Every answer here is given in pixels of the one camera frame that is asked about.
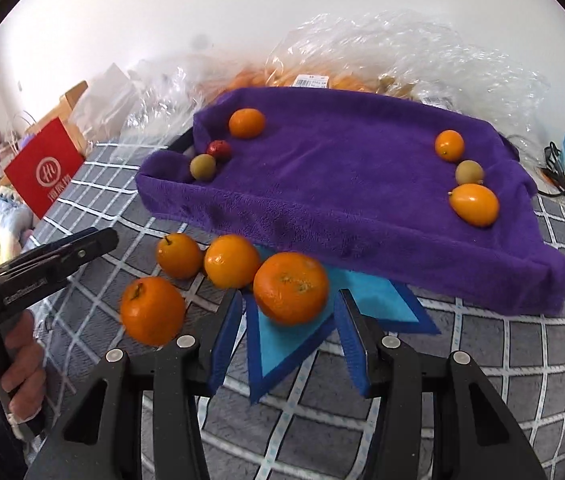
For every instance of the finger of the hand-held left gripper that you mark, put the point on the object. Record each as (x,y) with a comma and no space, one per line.
(82,247)
(27,294)

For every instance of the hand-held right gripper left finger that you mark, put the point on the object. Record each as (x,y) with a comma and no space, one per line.
(225,340)

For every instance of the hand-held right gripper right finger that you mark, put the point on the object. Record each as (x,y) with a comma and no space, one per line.
(355,345)

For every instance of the orange tangerine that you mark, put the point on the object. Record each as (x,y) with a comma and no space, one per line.
(291,287)
(232,261)
(153,311)
(449,145)
(246,123)
(179,255)

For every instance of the small green jujube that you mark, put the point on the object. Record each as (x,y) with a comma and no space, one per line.
(203,167)
(469,172)

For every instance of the purple towel covered tray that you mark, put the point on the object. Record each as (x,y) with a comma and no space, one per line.
(337,185)

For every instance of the small red jujube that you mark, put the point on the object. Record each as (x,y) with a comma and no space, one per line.
(219,150)

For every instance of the oval yellow-orange kumquat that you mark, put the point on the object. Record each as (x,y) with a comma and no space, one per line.
(474,204)

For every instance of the person's left hand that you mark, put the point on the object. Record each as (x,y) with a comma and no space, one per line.
(25,365)

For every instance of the colourful printed blanket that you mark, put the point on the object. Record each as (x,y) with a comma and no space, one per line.
(7,220)

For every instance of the red paper shopping bag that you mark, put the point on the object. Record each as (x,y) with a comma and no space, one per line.
(45,175)

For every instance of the grey checked tablecloth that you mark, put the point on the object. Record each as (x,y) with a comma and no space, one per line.
(487,360)

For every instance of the white plastic bag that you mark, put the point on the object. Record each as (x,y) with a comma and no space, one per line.
(107,95)

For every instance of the small clear plastic bag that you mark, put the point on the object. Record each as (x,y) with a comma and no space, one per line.
(162,95)

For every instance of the pile of bagged oranges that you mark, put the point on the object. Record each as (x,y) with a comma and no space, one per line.
(262,80)

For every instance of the white label sticker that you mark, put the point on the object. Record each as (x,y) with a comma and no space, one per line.
(312,80)

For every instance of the large clear plastic bag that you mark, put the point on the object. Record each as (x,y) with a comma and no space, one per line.
(412,45)

